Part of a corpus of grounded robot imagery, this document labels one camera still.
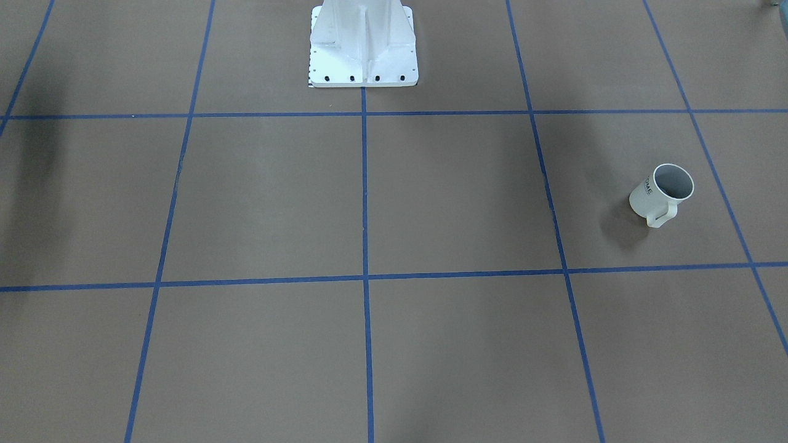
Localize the white mug with HOME text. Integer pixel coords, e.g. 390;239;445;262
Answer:
629;163;695;229

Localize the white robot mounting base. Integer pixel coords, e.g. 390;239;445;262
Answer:
308;1;419;88

